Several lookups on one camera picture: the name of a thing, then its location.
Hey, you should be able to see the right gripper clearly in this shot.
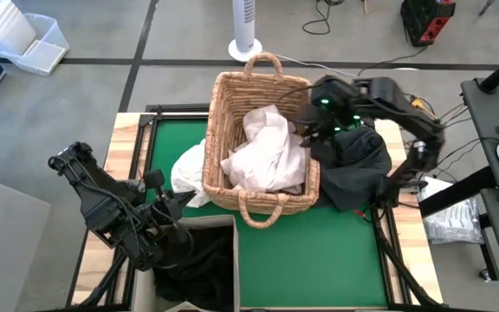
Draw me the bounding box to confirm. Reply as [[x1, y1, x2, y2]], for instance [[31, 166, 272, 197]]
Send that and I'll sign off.
[[296, 75, 366, 149]]

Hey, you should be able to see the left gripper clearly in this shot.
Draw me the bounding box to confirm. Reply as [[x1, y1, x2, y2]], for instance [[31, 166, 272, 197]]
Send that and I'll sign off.
[[143, 168, 198, 235]]

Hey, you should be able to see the white shirt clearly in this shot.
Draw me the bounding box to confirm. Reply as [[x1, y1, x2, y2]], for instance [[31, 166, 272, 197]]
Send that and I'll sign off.
[[170, 138, 212, 209]]

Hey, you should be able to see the large white garment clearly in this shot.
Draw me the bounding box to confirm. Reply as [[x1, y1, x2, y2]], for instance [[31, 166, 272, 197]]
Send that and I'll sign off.
[[219, 123, 309, 195]]

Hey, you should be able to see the large black garment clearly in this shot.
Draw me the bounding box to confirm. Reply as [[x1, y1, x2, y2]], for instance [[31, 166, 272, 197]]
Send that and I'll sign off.
[[309, 125, 393, 212]]

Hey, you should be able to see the small black garment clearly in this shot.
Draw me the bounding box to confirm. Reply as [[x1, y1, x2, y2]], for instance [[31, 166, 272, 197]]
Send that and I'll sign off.
[[152, 224, 236, 312]]

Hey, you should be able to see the beige fabric storage bin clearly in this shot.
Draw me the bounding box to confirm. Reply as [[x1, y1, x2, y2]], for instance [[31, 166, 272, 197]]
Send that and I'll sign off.
[[131, 214, 241, 312]]

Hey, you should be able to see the white tower fan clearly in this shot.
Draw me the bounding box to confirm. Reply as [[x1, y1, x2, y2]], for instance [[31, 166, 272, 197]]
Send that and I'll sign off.
[[227, 0, 263, 62]]

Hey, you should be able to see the green table mat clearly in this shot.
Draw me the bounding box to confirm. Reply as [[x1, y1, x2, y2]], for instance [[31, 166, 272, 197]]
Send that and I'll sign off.
[[143, 116, 389, 309]]

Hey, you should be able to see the black diagonal support bar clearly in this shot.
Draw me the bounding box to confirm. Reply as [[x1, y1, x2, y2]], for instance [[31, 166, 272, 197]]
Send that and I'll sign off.
[[418, 166, 499, 218]]

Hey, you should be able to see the clear plastic bag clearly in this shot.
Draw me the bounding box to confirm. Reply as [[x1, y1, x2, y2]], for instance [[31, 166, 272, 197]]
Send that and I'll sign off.
[[418, 177, 485, 246]]

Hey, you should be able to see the black side table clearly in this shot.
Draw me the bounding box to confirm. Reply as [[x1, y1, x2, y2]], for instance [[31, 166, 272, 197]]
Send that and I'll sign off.
[[460, 77, 499, 298]]

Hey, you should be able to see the grey panel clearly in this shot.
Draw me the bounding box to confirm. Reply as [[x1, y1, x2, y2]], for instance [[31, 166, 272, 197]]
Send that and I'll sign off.
[[0, 172, 52, 312]]

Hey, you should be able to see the clear plastic storage bin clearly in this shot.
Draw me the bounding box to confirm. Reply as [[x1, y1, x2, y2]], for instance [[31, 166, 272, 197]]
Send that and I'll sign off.
[[0, 12, 71, 77]]

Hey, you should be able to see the white floor cable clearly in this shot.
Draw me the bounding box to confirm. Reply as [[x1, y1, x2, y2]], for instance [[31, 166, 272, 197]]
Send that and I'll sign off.
[[274, 53, 360, 79]]

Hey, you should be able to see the black metal table frame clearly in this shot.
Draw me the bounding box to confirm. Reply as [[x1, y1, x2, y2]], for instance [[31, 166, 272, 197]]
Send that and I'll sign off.
[[71, 102, 444, 312]]

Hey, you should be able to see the woven straw basket with handles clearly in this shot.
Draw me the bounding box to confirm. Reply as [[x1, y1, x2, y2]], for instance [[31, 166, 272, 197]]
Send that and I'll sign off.
[[201, 51, 321, 230]]

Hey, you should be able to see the looped black floor cable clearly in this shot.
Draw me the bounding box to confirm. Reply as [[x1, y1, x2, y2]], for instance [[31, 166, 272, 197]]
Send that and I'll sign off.
[[301, 0, 346, 36]]

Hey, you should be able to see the yellow power plug with cable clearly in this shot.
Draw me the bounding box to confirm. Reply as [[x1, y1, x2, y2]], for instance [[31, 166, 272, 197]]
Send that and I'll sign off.
[[408, 97, 444, 127]]

